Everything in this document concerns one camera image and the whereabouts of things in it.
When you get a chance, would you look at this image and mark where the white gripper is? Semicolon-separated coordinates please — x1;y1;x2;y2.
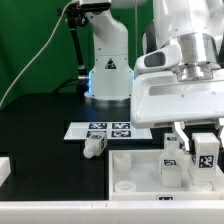
130;70;224;153

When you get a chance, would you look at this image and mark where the white square tabletop tray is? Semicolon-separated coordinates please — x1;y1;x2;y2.
109;150;224;201

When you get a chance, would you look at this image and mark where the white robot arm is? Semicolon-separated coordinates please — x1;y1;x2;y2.
130;0;224;149

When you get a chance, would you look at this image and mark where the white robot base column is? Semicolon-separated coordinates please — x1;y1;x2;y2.
84;10;134;107

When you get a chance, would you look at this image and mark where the white sheet with tags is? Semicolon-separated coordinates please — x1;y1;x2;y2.
64;122;152;140

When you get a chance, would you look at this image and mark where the white L-shaped obstacle fence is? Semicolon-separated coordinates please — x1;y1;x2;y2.
0;157;224;224

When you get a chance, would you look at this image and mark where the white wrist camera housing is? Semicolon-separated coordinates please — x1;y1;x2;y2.
134;44;182;75

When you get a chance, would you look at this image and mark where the black camera on stand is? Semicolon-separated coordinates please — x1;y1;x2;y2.
53;0;112;94

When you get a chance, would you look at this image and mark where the white cable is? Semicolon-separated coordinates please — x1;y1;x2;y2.
0;0;81;109

